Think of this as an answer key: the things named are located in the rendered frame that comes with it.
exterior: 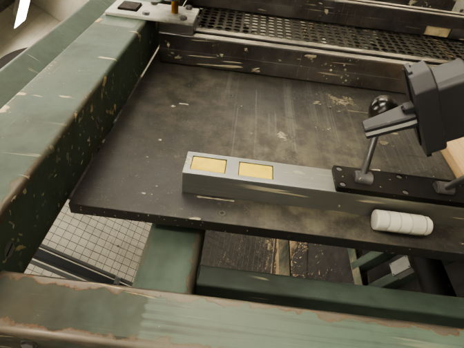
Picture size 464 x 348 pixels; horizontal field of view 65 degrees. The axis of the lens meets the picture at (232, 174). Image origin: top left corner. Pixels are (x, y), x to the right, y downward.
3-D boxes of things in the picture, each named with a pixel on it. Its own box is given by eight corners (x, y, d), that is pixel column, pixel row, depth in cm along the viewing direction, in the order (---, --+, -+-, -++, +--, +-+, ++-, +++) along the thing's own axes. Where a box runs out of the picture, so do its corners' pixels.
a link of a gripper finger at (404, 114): (361, 123, 48) (411, 107, 46) (366, 137, 46) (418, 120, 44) (358, 114, 48) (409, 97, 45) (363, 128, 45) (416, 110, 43)
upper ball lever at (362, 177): (376, 192, 52) (407, 100, 46) (350, 189, 52) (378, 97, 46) (369, 181, 55) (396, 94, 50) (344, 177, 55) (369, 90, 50)
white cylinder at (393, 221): (372, 233, 52) (427, 241, 52) (380, 219, 50) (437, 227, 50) (368, 218, 54) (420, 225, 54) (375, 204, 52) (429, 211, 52)
